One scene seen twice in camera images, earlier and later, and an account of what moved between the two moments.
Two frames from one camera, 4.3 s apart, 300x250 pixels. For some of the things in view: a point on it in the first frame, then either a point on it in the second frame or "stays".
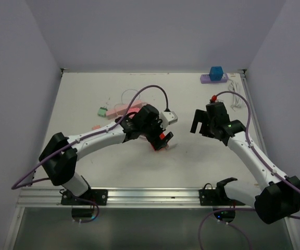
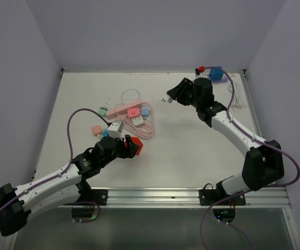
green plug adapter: (102, 111) stays
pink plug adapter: (132, 110) stays
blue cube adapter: (216, 73) stays
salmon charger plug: (96, 127) stays
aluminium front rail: (50, 197) stays
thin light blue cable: (128, 89) stays
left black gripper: (158, 144) to (129, 151)
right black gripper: (200, 116) to (178, 92)
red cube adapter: (162, 135) to (137, 141)
